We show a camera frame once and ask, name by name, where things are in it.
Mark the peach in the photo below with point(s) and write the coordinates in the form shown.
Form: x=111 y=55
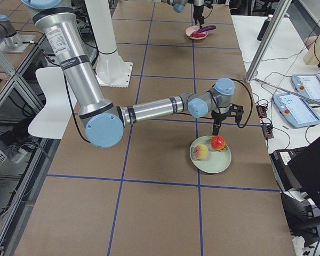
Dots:
x=201 y=152

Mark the teach pendant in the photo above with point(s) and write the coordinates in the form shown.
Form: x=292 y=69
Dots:
x=307 y=85
x=297 y=112

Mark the black bottle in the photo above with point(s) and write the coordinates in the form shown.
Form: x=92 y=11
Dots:
x=264 y=27

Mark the teach pendant far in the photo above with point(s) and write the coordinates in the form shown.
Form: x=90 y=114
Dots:
x=307 y=85

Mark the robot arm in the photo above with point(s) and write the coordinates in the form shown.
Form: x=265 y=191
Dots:
x=103 y=121
x=179 y=5

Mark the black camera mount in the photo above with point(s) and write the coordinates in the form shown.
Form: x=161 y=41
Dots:
x=236 y=111
x=208 y=4

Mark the aluminium frame post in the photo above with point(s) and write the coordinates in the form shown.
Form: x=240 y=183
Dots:
x=269 y=34

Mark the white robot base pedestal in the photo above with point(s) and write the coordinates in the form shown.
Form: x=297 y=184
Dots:
x=111 y=69

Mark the teach pendant near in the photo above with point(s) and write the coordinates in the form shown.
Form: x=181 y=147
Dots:
x=297 y=112

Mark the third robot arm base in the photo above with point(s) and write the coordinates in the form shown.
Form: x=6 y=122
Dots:
x=10 y=40

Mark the red chili pepper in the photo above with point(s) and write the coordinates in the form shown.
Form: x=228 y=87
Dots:
x=198 y=36

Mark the purple eggplant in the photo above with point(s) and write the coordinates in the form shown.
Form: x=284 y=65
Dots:
x=207 y=28

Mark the red pomegranate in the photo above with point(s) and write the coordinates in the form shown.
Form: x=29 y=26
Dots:
x=218 y=143

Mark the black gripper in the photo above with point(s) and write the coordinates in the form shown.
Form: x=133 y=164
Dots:
x=198 y=6
x=218 y=117

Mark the black laptop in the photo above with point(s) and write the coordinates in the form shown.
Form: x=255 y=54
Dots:
x=299 y=168

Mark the green plate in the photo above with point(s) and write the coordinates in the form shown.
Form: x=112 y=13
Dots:
x=217 y=161

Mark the pink plate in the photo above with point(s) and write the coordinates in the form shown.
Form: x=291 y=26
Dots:
x=191 y=30

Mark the white chair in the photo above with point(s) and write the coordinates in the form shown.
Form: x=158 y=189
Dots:
x=52 y=120

